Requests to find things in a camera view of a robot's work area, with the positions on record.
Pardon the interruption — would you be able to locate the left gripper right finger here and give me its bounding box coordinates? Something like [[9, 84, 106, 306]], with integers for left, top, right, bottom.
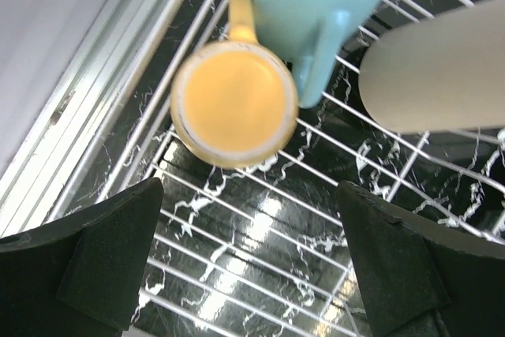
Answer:
[[336, 182, 504, 336]]

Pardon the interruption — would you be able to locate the black marble pattern mat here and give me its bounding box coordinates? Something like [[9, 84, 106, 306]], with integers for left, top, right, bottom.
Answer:
[[58, 0, 505, 337]]

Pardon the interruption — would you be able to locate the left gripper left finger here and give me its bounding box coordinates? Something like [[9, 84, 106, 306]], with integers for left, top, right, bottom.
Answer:
[[1, 178, 163, 336]]

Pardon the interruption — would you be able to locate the tan beige tall cup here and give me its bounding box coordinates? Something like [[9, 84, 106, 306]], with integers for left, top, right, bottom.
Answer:
[[358, 0, 504, 133]]

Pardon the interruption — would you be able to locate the yellow cup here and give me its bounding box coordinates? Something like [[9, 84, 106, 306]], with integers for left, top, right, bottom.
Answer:
[[170, 0, 298, 169]]

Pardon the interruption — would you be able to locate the light blue cup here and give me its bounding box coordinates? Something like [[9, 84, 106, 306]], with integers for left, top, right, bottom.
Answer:
[[252, 0, 380, 108]]

